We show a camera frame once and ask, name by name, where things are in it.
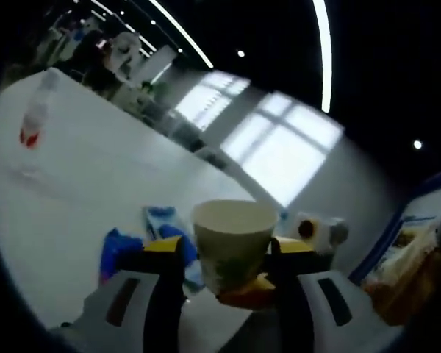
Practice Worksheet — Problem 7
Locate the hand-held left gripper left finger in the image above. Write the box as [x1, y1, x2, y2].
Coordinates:
[49, 236, 187, 353]

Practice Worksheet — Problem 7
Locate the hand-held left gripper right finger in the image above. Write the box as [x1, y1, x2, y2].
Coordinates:
[264, 238, 401, 353]

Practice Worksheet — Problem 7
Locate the white paper cup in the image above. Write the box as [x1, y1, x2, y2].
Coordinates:
[190, 198, 280, 295]

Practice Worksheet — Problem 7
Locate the blue plastic packet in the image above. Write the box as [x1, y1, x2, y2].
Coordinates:
[98, 227, 146, 286]

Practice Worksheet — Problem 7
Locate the light blue snack packet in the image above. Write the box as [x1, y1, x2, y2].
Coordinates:
[142, 204, 207, 295]

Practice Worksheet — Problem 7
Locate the clear plastic water bottle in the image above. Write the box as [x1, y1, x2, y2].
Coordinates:
[18, 69, 60, 150]

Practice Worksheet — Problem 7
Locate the large window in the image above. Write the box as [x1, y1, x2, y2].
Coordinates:
[220, 93, 345, 207]

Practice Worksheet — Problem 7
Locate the blue framed poster board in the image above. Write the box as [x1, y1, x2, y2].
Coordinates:
[348, 165, 441, 284]

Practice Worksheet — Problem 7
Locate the short curved ceiling light strip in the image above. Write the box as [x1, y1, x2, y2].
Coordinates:
[312, 0, 334, 113]

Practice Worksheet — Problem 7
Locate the small window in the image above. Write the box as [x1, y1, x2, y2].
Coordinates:
[173, 71, 251, 130]

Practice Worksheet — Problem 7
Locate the long curved ceiling light strip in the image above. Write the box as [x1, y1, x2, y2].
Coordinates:
[148, 0, 215, 69]

